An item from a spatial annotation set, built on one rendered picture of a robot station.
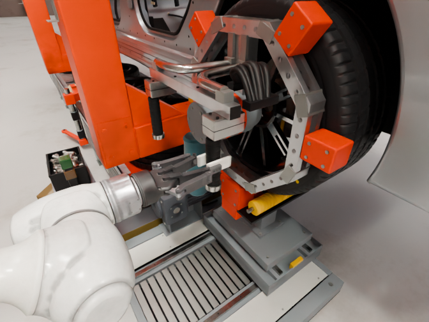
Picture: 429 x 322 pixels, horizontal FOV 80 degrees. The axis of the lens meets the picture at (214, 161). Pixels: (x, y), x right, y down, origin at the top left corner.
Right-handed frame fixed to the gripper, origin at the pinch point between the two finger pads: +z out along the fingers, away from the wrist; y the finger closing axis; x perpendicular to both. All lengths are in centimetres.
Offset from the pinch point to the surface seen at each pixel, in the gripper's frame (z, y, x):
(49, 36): -6, -253, 2
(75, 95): -7, -184, -34
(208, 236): 20, -34, -75
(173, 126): 18, -60, -19
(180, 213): 8, -39, -55
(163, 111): 14, -62, -11
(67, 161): -30, -53, -18
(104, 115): -12, -60, -6
